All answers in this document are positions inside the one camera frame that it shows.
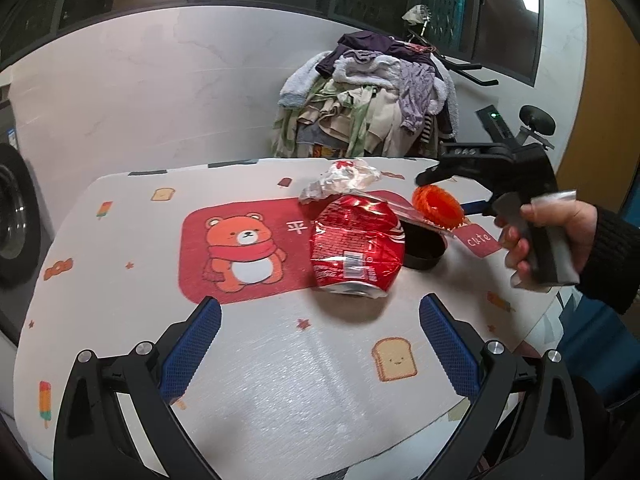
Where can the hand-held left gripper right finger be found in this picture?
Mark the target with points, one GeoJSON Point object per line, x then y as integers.
{"type": "Point", "coordinates": [447, 350]}

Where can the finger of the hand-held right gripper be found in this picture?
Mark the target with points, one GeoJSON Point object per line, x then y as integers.
{"type": "Point", "coordinates": [465, 162]}
{"type": "Point", "coordinates": [477, 207]}

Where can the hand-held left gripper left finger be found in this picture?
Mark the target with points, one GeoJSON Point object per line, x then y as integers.
{"type": "Point", "coordinates": [192, 350]}

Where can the orange round lid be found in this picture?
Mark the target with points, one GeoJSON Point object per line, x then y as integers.
{"type": "Point", "coordinates": [437, 205]}

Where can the black container with clear lid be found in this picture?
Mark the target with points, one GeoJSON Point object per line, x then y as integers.
{"type": "Point", "coordinates": [422, 250]}

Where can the white plastic wrapper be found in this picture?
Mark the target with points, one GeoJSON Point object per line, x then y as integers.
{"type": "Point", "coordinates": [345, 177]}

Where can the crushed red can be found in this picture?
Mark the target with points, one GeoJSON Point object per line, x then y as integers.
{"type": "Point", "coordinates": [350, 245]}

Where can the person's right forearm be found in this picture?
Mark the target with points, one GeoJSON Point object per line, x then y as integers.
{"type": "Point", "coordinates": [615, 260]}

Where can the person's right hand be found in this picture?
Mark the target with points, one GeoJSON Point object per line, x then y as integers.
{"type": "Point", "coordinates": [575, 222]}

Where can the black exercise bike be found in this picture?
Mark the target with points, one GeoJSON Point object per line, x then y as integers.
{"type": "Point", "coordinates": [537, 119]}

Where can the orange wooden door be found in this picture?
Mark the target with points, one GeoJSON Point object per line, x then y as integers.
{"type": "Point", "coordinates": [610, 110]}

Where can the printed table cover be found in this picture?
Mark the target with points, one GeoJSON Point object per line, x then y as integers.
{"type": "Point", "coordinates": [125, 260]}

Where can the pile of clothes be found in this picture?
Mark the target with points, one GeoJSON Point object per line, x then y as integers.
{"type": "Point", "coordinates": [360, 100]}

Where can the person's blue clothing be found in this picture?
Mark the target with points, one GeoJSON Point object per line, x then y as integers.
{"type": "Point", "coordinates": [600, 340]}

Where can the white crumpled cloth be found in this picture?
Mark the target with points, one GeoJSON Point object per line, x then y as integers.
{"type": "Point", "coordinates": [414, 15]}

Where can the grey washing machine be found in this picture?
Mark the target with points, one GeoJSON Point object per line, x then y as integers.
{"type": "Point", "coordinates": [15, 220]}

